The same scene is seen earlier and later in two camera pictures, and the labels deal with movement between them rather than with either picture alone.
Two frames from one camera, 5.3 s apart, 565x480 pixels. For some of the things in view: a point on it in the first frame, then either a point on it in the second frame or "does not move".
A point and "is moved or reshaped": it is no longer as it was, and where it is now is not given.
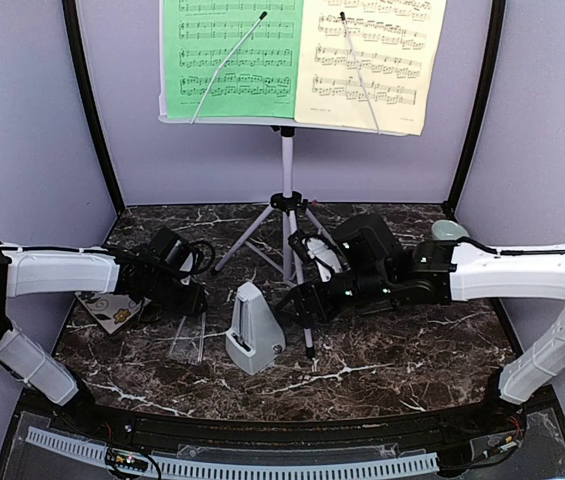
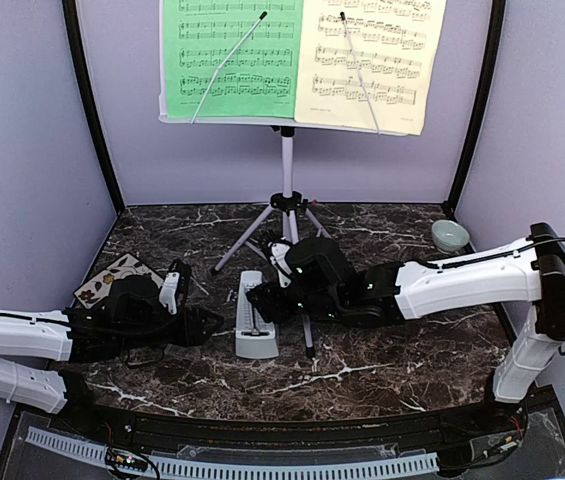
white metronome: [256, 339] is moved or reshaped
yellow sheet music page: [369, 65] does not move
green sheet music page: [232, 58] does not move
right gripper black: [302, 296] -> [270, 307]
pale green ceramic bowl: [448, 230] does not move
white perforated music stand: [287, 202] does not move
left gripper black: [191, 305] -> [191, 326]
